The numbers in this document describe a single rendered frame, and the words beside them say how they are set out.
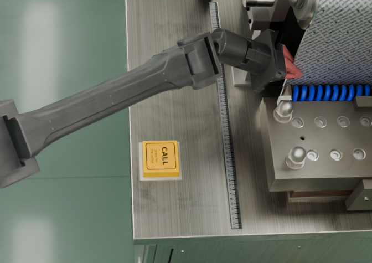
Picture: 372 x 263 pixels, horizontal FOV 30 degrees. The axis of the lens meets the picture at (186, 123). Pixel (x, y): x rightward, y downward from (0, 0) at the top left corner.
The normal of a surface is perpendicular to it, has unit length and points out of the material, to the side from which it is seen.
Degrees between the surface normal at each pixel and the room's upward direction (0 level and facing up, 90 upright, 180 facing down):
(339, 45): 90
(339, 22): 90
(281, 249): 90
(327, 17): 90
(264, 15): 0
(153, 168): 0
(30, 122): 41
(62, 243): 0
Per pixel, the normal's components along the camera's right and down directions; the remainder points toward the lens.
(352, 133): 0.09, -0.47
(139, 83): 0.61, -0.01
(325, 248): 0.07, 0.89
